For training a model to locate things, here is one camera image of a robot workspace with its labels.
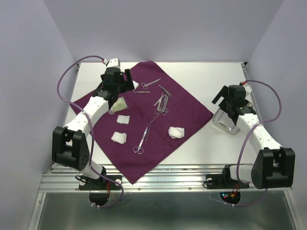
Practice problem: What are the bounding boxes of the stainless steel instrument tray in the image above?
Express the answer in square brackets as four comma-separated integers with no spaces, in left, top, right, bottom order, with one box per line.
[213,100,257,135]

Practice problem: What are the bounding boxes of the pointed steel tweezers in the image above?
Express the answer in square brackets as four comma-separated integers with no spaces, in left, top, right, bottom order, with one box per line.
[158,84,173,97]

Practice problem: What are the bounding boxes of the steel forceps ring handled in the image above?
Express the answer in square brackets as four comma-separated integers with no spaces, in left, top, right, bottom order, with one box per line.
[160,94,169,116]

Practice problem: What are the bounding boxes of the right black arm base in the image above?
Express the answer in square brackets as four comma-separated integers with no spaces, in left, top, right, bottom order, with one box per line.
[203,165,249,189]

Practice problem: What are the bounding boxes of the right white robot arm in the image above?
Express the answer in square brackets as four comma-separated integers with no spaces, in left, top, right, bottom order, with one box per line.
[212,83,295,189]

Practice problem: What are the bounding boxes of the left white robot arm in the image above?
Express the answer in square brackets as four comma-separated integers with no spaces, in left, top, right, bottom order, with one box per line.
[52,67,134,189]

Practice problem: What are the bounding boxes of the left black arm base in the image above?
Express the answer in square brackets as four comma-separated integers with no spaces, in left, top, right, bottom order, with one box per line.
[75,174,121,191]

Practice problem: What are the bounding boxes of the purple surgical drape cloth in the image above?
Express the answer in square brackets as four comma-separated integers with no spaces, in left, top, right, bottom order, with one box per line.
[69,60,214,185]

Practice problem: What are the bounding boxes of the white gauze pad top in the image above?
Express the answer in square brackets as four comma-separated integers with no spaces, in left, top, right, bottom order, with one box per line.
[132,80,139,90]

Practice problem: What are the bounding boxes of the white gauze pad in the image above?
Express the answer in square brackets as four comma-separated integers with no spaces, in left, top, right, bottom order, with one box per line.
[168,127,185,138]
[132,80,139,90]
[117,115,130,125]
[111,132,127,144]

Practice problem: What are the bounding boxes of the steel scissors top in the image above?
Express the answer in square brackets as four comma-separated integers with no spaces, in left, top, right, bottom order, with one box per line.
[141,78,160,90]

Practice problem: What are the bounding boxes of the steel scissors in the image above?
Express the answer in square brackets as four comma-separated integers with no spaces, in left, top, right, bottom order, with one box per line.
[133,127,148,154]
[141,78,160,90]

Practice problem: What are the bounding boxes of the white gauze pad upper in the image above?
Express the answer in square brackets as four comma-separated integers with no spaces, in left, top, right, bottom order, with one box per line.
[117,115,130,125]

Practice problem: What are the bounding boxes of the white gauze pad lower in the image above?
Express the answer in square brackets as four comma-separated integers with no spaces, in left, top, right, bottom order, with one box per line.
[111,132,127,144]

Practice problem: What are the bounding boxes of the white gauze pad right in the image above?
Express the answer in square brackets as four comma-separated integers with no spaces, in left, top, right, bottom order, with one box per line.
[168,127,185,138]

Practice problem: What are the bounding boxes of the steel scissors bottom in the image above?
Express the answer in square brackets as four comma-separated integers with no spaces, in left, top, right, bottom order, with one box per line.
[133,127,148,154]

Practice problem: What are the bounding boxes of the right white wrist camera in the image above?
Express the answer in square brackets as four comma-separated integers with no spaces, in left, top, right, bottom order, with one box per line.
[240,81,252,98]

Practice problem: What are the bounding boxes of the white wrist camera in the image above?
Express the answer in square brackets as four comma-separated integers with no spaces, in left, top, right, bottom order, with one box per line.
[240,81,252,98]
[106,58,120,69]

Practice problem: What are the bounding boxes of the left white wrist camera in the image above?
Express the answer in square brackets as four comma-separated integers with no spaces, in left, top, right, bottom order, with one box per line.
[106,58,120,69]

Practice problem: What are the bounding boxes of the aluminium frame rail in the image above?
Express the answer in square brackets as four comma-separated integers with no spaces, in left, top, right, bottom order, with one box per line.
[38,164,295,192]

